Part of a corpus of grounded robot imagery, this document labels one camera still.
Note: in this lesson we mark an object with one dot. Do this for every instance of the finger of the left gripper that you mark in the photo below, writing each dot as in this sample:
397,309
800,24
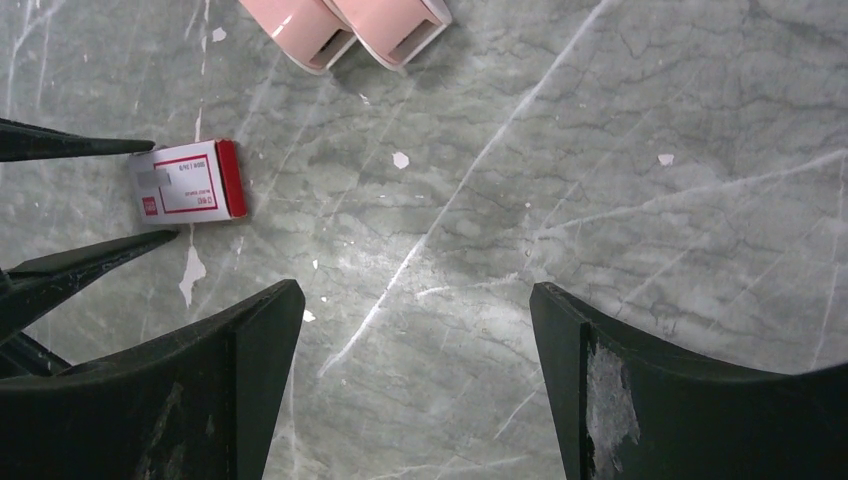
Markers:
25,142
35,287

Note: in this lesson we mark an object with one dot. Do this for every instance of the pink stapler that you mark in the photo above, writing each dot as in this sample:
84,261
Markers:
311,33
394,31

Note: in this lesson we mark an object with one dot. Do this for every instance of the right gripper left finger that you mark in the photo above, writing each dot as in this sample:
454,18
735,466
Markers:
200,402

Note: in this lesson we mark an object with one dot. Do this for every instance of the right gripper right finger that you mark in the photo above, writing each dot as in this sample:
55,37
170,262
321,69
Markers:
629,405

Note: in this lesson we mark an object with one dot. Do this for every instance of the red white staple box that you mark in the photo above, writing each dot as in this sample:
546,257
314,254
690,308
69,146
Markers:
193,183

